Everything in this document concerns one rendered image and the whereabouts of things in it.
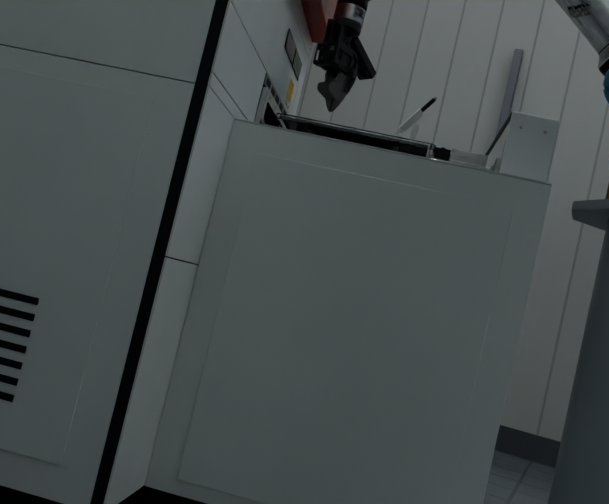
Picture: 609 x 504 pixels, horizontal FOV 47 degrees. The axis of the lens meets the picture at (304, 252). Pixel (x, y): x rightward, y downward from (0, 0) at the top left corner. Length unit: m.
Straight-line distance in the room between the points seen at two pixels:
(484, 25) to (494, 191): 2.65
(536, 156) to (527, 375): 2.20
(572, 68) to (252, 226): 2.68
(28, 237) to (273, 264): 0.44
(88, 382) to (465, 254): 0.71
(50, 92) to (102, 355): 0.47
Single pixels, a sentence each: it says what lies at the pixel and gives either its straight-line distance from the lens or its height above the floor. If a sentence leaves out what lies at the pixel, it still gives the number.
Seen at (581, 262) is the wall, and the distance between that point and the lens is 3.58.
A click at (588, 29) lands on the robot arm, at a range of 1.41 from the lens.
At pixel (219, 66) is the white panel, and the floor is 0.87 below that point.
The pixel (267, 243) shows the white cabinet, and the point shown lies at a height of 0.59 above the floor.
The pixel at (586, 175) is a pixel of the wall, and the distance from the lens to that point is 3.66.
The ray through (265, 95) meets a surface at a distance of 1.61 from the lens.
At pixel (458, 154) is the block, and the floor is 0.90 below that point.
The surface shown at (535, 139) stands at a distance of 1.48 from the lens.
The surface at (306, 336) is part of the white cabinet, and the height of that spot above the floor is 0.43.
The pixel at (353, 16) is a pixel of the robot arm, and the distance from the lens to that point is 1.79.
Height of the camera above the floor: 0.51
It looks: 3 degrees up
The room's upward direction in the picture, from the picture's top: 13 degrees clockwise
